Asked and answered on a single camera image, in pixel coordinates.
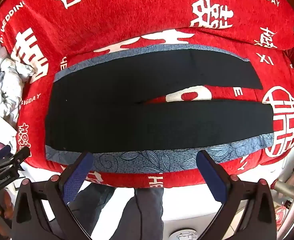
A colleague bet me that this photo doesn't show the person's left hand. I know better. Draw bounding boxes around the person's left hand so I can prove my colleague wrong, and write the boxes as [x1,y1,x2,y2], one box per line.
[0,194,15,234]

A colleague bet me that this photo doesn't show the white round cartoon-print object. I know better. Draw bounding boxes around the white round cartoon-print object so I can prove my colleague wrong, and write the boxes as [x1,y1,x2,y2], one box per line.
[169,228,200,240]

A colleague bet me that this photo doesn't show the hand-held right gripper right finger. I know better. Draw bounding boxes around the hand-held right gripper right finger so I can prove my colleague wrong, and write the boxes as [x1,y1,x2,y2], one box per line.
[196,150,277,240]

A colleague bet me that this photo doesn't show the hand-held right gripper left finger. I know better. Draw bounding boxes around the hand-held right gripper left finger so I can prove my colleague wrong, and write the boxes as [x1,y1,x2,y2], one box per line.
[11,151,95,240]

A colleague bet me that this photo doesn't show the grey white crumpled clothing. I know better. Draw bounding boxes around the grey white crumpled clothing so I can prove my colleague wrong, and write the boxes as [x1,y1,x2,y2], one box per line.
[0,42,36,130]

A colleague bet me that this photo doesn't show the red printed pillow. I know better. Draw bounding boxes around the red printed pillow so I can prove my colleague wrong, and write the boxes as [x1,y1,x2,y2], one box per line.
[0,0,294,55]

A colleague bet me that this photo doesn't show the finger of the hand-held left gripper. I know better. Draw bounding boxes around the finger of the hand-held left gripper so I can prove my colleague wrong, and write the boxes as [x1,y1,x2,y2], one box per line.
[0,146,31,178]

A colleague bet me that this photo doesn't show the red printed blanket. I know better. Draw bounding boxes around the red printed blanket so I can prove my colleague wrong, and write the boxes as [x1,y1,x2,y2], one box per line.
[0,0,294,189]

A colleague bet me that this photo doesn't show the black pants with blue trim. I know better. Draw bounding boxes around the black pants with blue trim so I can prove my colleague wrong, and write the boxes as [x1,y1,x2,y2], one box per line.
[45,44,275,174]

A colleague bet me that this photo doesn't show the person's legs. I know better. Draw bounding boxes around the person's legs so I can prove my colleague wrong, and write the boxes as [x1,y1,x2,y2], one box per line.
[68,184,164,240]

